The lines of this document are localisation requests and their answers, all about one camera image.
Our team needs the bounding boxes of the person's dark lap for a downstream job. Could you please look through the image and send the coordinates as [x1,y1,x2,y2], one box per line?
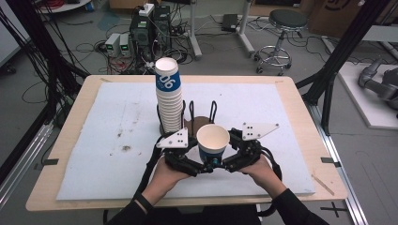
[146,204,261,225]

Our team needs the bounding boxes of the white power supply unit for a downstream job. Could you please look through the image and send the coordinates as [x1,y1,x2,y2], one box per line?
[118,33,131,58]
[104,32,121,58]

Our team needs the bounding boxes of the black frame post with cables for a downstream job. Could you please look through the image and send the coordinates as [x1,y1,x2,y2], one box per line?
[0,0,90,126]

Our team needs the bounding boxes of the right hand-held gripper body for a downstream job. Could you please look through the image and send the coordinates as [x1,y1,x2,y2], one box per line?
[235,122,281,172]

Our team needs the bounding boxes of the white round table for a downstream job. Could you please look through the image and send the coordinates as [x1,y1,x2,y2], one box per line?
[37,0,92,14]

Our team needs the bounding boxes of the black box on floor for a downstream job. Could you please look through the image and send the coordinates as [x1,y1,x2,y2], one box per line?
[221,13,239,33]

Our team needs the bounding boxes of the black round stool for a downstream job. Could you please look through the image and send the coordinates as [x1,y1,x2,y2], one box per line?
[253,8,309,77]

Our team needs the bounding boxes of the hand-held gripper black cable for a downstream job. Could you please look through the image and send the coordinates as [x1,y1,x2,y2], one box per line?
[132,135,167,201]
[257,146,283,218]

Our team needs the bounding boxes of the white power strip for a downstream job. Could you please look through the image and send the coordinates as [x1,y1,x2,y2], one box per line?
[138,3,156,18]

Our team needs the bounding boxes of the right hand-held gripper black cable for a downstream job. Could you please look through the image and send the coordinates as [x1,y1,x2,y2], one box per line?
[257,146,283,218]

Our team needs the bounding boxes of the aluminium rail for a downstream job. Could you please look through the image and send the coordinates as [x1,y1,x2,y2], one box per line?
[0,120,54,209]
[306,102,370,225]

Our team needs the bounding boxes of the white blue-banded paper cup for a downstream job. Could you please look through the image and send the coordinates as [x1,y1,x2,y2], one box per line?
[196,124,231,166]

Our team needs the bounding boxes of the stack of white paper cups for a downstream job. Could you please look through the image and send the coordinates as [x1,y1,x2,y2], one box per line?
[154,56,185,135]

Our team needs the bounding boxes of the white floor platform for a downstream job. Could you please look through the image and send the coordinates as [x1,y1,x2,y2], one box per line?
[337,61,398,130]

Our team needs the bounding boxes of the person's left hand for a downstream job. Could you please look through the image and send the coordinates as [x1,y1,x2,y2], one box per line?
[141,157,191,207]

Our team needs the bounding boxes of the brown cup holder wire loops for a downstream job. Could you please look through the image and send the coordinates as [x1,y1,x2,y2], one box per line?
[157,99,219,141]

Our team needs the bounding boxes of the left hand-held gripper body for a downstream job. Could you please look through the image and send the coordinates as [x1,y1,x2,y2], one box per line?
[155,127,193,172]

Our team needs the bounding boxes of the person's right hand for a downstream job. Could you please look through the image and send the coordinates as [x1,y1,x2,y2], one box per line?
[238,155,287,200]

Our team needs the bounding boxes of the brown cardboard box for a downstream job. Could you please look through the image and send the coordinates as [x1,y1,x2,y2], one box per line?
[308,0,398,39]

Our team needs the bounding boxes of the left hand-held gripper black cable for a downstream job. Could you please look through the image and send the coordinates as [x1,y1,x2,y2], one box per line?
[132,135,167,201]

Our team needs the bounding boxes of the black wristband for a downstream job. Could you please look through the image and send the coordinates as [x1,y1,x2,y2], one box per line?
[132,193,154,214]

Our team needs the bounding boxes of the white desk leg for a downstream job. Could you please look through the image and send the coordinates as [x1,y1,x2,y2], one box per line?
[187,0,204,61]
[237,0,256,58]

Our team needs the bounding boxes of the white foam mat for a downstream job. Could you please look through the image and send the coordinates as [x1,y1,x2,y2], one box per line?
[56,82,316,201]

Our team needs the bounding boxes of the black computer tower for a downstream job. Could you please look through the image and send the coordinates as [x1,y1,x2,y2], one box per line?
[130,5,173,65]

